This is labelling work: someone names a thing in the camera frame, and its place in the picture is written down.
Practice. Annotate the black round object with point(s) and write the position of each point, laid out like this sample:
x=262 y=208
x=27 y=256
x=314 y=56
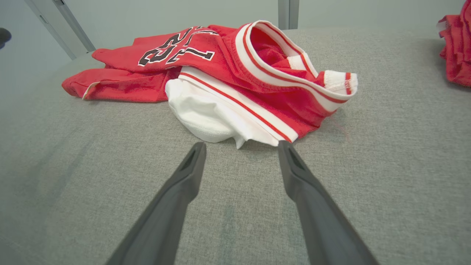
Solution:
x=3 y=36

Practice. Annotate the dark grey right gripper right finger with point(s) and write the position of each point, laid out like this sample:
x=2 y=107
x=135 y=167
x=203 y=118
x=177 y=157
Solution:
x=327 y=228

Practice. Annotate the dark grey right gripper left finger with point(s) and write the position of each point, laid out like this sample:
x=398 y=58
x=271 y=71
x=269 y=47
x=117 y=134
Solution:
x=165 y=221

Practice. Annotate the red jersey with white sleeves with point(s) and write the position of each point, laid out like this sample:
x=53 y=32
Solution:
x=257 y=95

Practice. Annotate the grey metal wall post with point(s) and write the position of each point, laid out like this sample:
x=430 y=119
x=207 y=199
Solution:
x=288 y=13

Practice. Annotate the grey metal post with latches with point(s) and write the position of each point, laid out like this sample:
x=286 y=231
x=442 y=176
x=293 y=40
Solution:
x=77 y=27

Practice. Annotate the red shorts with white hem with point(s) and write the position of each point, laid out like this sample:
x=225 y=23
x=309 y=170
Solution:
x=458 y=48

